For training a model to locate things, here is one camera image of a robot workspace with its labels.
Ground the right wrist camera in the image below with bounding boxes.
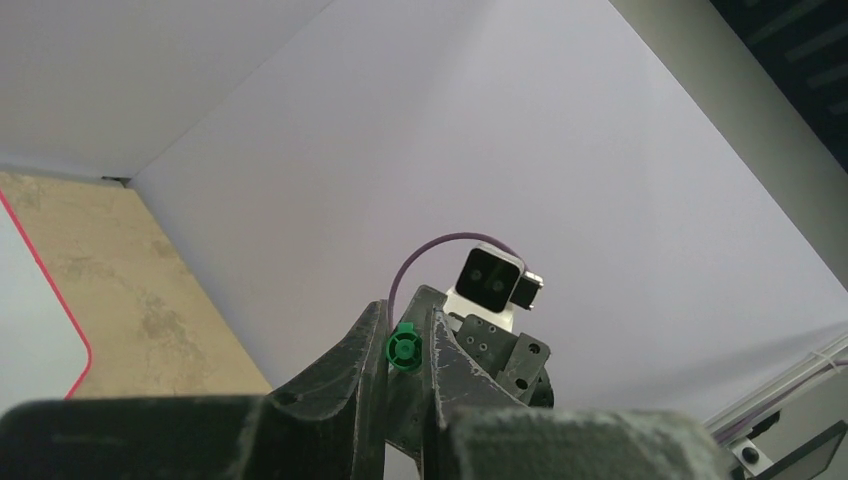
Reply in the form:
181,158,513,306
443,242,544,332

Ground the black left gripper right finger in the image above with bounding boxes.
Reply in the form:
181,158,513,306
437,407,729,479

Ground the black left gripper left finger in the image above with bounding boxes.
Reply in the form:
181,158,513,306
0,394,392,480

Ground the aluminium extrusion frame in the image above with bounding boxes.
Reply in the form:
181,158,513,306
702,331,848,480

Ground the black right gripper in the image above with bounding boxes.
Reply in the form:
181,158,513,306
267,285,554,479

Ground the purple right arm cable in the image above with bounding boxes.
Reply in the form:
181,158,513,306
386,231,531,333

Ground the pink framed whiteboard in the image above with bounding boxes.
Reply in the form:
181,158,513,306
1,197,92,413

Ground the green marker cap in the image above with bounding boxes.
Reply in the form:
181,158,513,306
386,322,423,372

